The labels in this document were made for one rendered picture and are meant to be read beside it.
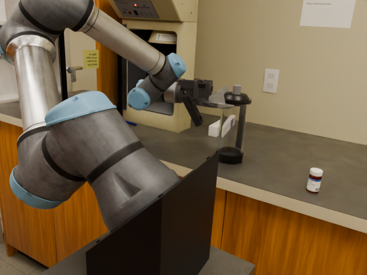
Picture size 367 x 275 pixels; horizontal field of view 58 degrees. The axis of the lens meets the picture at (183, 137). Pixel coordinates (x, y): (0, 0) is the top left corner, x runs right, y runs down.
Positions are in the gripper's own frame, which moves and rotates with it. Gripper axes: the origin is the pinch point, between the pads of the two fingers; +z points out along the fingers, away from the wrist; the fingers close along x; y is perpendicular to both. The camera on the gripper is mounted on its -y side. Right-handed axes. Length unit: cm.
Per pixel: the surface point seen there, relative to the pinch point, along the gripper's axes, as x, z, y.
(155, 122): 25.1, -37.7, -17.7
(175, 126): 22.3, -27.4, -17.4
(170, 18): 19.6, -30.2, 27.7
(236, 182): -17.4, 5.0, -20.9
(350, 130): 46, 49, -16
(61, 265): -68, -23, -20
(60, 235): 9, -81, -78
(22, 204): 17, -110, -71
